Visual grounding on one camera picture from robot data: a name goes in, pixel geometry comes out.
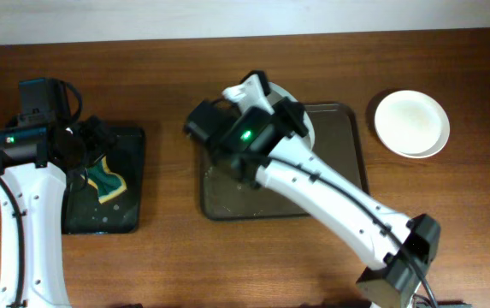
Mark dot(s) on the green and yellow sponge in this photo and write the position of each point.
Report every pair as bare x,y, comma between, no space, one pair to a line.
108,184

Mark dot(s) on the dark brown serving tray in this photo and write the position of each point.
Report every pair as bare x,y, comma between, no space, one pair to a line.
337,144

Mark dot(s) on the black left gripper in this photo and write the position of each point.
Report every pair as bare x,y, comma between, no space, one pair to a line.
92,139

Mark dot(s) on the black water tray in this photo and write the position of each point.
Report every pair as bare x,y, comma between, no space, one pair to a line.
81,211

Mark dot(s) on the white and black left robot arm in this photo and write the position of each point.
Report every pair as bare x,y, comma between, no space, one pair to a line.
34,163

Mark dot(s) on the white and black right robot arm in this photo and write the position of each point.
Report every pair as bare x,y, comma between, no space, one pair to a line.
269,145

